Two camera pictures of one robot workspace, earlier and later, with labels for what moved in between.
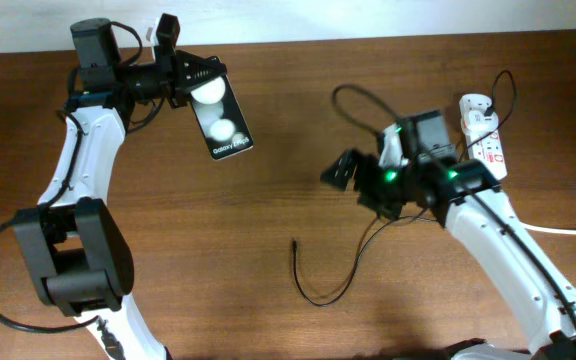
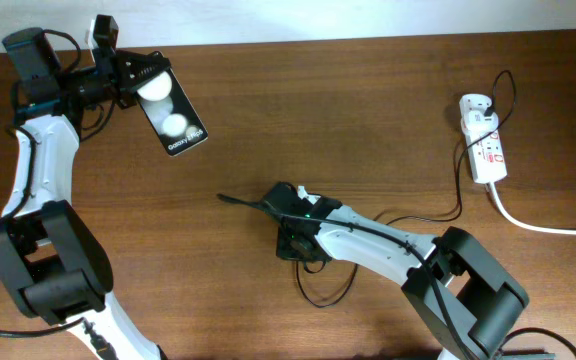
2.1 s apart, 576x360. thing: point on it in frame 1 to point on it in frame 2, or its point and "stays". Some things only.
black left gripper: x=184 y=62 to x=118 y=73
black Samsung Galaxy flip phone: x=222 y=120 to x=172 y=115
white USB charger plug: x=478 y=122 stays
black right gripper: x=365 y=180 to x=285 y=250
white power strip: x=483 y=146 stays
